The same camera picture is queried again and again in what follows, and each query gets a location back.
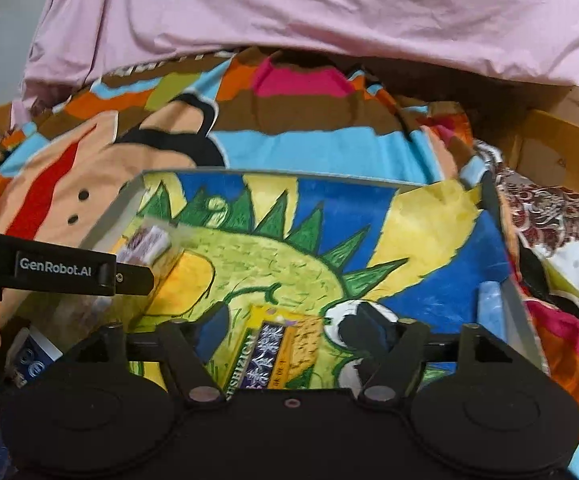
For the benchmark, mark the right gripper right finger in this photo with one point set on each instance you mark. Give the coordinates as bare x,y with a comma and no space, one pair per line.
389,354

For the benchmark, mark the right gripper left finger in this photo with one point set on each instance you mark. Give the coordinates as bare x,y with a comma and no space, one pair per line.
187,348

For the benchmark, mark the brown nut bar packet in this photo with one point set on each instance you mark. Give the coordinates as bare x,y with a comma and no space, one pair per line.
67,319

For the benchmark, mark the yellow purple snack packet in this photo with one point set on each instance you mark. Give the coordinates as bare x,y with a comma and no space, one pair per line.
277,349

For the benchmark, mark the blue calcium tablet box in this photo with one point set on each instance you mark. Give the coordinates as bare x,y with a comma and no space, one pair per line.
34,354

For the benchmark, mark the metal tray with dinosaur drawing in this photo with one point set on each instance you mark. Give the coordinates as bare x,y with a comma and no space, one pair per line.
318,246

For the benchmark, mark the colourful monkey blanket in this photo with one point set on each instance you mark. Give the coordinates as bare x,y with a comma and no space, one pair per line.
106,410

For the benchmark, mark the floral satin pillow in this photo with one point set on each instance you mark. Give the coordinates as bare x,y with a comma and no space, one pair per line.
544,222

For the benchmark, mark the pink hanging sheet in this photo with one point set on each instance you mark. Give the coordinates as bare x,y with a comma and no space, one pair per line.
79,40

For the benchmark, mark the wooden bed rail right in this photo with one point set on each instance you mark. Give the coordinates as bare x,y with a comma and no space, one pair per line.
537,131

